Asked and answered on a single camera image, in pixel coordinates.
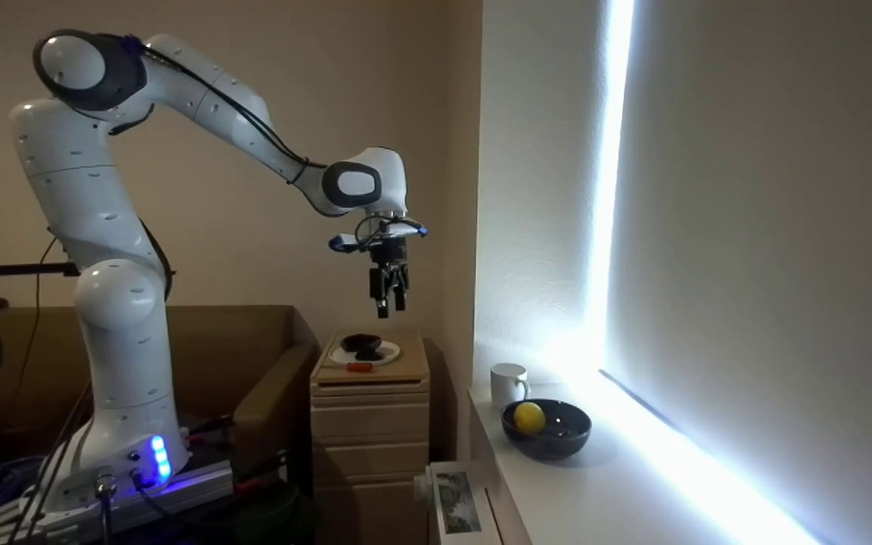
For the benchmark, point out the large brown cardboard box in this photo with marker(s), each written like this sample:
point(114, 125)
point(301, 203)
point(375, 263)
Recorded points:
point(235, 353)

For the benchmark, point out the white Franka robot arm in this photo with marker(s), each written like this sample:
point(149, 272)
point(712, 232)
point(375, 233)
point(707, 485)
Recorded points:
point(119, 335)

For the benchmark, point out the orange marker pen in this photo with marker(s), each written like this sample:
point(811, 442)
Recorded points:
point(359, 368)

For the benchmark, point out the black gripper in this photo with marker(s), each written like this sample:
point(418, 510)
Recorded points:
point(388, 272)

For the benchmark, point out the dark grey cloth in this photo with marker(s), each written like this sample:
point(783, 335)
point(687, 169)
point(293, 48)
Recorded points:
point(362, 347)

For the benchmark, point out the white ceramic mug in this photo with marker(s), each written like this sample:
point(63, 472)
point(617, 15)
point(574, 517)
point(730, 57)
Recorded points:
point(506, 384)

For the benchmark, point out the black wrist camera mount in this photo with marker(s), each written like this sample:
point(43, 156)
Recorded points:
point(379, 232)

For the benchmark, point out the white roller blind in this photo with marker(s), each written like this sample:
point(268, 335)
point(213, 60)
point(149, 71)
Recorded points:
point(779, 222)

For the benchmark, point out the yellow lemon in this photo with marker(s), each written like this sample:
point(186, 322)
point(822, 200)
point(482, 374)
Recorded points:
point(527, 419)

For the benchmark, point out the white plate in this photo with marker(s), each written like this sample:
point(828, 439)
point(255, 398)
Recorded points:
point(388, 353)

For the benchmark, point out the dark blue bowl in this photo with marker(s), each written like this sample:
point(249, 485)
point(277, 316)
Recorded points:
point(558, 439)

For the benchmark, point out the metal robot base platform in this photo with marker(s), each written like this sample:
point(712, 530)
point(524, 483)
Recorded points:
point(72, 510)

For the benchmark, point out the light wooden nightstand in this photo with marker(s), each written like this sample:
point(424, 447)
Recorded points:
point(369, 442)

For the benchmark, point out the black tripod boom stand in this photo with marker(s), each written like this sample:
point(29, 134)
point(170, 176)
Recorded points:
point(0, 272)

